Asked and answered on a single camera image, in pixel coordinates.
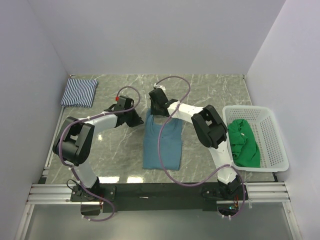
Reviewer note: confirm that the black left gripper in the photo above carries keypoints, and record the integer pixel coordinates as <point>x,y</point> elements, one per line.
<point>136,121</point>

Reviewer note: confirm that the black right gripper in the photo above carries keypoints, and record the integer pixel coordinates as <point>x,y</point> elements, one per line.
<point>153,111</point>

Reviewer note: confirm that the teal blue tank top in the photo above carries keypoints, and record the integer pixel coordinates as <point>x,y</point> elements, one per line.
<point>167,151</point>

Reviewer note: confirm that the blue white striped tank top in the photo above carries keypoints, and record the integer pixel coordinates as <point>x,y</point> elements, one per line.
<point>79,93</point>

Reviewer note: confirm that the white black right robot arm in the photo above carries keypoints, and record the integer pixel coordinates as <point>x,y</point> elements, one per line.
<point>211,131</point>

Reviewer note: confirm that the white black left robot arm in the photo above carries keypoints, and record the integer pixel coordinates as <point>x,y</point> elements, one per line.
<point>74,141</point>

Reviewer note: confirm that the green tank top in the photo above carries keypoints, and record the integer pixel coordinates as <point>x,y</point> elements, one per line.
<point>244,148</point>

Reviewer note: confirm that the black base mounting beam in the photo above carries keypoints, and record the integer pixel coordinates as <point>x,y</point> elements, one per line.
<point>120,197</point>

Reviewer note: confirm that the white plastic laundry basket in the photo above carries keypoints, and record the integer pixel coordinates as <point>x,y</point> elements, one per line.
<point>273,157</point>

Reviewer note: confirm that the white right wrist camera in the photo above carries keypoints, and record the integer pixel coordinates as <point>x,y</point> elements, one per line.
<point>158,86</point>

